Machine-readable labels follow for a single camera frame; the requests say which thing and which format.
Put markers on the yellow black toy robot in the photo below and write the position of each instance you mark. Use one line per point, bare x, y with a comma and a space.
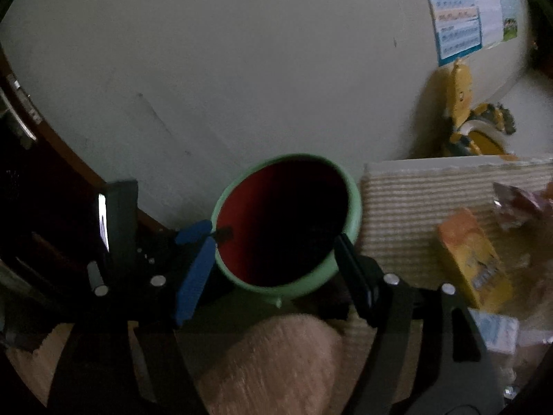
494, 116

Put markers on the green bin with red inside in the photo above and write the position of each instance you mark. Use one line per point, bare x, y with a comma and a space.
276, 207

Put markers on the small white blue carton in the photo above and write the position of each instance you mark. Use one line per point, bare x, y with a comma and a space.
497, 330

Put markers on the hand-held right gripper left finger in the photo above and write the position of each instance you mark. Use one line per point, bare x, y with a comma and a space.
194, 285

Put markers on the teal wall poster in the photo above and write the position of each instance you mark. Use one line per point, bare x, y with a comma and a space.
510, 8

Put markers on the silver pink wrapper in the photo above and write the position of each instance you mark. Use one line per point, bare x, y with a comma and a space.
514, 201

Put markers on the yellow orange carton box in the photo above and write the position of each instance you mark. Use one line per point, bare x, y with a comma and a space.
468, 250

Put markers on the pink fluffy rug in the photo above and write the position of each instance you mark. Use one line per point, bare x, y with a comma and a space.
268, 363

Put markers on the blue bordered chart wall poster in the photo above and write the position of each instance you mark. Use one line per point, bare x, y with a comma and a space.
458, 17

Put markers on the yellow child potty seat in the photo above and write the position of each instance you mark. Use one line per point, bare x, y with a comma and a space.
460, 95

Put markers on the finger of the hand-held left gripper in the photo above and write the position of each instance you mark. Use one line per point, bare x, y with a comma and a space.
192, 231

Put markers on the beige striped woven mat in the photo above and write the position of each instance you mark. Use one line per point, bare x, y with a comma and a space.
401, 207

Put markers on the white wall poster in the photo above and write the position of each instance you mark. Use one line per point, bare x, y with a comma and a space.
488, 4

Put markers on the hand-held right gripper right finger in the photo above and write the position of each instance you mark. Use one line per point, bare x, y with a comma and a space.
354, 274

